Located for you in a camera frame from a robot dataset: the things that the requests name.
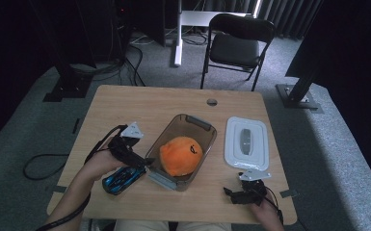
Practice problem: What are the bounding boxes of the blue toy car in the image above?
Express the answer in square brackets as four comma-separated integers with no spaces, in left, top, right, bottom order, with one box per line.
[101,165,147,196]

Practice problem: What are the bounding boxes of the bundle of black cables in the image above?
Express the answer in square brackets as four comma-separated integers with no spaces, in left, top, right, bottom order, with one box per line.
[70,28,147,88]

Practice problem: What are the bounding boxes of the person's legs in beige trousers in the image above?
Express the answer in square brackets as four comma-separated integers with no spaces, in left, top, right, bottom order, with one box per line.
[114,219,232,231]

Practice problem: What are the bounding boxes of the left hand-held gripper cable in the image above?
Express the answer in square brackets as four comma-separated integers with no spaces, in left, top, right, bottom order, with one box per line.
[35,124,129,231]

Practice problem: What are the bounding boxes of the white storage box lid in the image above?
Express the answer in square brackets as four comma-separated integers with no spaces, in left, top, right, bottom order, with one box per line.
[224,115,270,171]

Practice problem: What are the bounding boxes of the person's left hand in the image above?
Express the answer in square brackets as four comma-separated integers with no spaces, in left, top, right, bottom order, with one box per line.
[83,138,124,182]

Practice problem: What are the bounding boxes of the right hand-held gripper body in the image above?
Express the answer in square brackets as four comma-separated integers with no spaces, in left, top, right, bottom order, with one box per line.
[237,168,272,206]

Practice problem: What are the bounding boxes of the white desk frame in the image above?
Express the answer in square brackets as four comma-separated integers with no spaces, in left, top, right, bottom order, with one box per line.
[172,0,262,67]

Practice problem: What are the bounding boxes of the black folding chair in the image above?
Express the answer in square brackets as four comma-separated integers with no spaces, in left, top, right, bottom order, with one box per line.
[199,13,277,92]

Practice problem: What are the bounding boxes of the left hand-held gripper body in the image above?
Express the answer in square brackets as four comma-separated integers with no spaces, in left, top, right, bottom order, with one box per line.
[108,121,145,167]

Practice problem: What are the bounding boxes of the translucent grey storage box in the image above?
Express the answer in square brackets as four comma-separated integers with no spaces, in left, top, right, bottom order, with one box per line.
[145,114,218,193]

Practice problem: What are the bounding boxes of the black looped floor cable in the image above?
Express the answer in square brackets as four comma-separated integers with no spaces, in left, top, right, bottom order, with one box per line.
[22,153,70,181]

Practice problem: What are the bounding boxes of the black metal stand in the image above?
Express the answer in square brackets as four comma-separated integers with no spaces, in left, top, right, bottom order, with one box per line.
[28,0,94,103]
[275,68,325,114]

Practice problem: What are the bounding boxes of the hand-held gripper cable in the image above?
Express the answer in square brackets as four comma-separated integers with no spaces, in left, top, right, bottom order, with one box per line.
[256,186,285,225]
[35,124,129,231]

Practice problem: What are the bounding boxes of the black curtain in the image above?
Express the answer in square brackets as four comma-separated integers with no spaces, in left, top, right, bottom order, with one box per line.
[284,0,371,200]

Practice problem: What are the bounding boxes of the person's right hand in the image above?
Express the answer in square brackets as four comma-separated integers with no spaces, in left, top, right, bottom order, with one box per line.
[250,199,283,225]

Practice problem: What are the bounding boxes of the grey curtain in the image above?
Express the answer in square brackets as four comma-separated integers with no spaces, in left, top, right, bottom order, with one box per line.
[256,0,323,40]

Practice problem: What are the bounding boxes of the orange plush toy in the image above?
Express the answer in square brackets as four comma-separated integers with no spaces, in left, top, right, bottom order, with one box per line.
[159,136,204,177]

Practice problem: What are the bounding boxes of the right hand-held gripper cable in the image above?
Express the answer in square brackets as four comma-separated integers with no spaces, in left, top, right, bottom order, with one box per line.
[256,186,285,225]

